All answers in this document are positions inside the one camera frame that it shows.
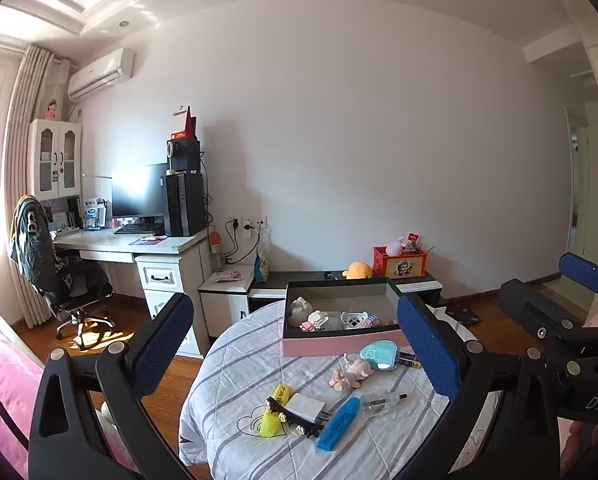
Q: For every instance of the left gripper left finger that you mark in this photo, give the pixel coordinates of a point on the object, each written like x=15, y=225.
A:
x=66, y=438

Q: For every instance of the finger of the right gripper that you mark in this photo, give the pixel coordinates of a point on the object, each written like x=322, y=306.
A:
x=579, y=270
x=541, y=317

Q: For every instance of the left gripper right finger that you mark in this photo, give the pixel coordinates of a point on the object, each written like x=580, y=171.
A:
x=522, y=442

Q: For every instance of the blue gold lipstick box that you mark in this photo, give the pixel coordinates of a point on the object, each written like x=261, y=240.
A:
x=408, y=360

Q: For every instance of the clear glass perfume bottle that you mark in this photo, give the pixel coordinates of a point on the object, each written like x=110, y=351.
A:
x=375, y=402

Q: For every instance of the teal brush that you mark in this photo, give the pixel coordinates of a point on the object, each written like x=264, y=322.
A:
x=381, y=355

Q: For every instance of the pink pig doll figurine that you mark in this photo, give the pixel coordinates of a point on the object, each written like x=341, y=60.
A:
x=351, y=377

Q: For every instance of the blue highlighter marker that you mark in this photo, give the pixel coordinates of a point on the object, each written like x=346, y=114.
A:
x=339, y=425

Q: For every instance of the yellow highlighter marker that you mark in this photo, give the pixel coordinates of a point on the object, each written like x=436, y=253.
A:
x=271, y=425

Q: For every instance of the white paw print dish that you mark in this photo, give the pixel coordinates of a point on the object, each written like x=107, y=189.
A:
x=353, y=320

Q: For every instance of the black hair clip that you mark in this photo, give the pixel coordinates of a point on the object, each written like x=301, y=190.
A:
x=303, y=426

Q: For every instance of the clear tissue pack box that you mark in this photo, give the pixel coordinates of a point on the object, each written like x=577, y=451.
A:
x=333, y=321

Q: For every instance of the white rabbit figurine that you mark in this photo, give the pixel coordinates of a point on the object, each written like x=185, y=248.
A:
x=299, y=312

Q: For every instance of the small pink white block toy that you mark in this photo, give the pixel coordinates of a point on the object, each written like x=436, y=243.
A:
x=317, y=320

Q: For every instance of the black floor scale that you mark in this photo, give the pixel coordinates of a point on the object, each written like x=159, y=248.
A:
x=463, y=315

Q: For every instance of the black office chair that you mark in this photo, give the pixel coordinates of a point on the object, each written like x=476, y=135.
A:
x=72, y=287

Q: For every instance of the pink bedding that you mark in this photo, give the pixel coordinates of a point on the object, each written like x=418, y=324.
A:
x=20, y=374

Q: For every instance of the red storage box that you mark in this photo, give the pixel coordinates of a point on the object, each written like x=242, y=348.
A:
x=406, y=265

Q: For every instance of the white desk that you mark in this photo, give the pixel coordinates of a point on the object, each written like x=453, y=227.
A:
x=165, y=267

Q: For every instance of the black white tv cabinet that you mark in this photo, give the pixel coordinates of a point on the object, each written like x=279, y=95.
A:
x=225, y=303

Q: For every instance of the striped white quilt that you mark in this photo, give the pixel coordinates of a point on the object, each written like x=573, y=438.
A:
x=225, y=424

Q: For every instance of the pink plush toy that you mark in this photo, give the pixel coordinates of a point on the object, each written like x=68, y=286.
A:
x=395, y=248

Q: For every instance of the black keyboard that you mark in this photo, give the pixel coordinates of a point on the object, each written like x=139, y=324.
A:
x=155, y=229

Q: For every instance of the orange octopus plush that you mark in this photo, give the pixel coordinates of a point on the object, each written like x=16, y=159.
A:
x=358, y=270

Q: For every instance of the orange cap bottle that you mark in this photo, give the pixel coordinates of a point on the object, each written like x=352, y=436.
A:
x=216, y=251

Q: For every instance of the snack bag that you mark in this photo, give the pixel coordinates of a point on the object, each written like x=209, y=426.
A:
x=261, y=268

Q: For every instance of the black computer monitor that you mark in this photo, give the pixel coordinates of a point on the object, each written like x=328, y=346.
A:
x=139, y=191

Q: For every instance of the pink and green box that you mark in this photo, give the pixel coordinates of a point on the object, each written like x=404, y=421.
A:
x=375, y=296

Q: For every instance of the black computer tower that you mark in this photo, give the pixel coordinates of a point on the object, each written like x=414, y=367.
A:
x=186, y=213

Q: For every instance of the black speaker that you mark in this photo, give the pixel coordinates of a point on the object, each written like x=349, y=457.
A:
x=184, y=155

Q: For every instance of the white glass door cabinet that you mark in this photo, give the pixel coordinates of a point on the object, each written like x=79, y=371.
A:
x=54, y=159

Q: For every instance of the red paper bag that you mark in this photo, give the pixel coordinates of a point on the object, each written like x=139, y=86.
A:
x=183, y=124

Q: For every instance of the doll on cabinet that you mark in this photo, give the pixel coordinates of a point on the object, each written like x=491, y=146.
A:
x=51, y=111

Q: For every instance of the beige curtain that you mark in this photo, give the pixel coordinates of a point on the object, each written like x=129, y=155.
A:
x=27, y=91

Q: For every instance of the white air conditioner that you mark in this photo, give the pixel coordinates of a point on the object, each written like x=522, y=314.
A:
x=111, y=68

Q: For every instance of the wall power sockets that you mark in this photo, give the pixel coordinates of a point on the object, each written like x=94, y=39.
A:
x=246, y=227

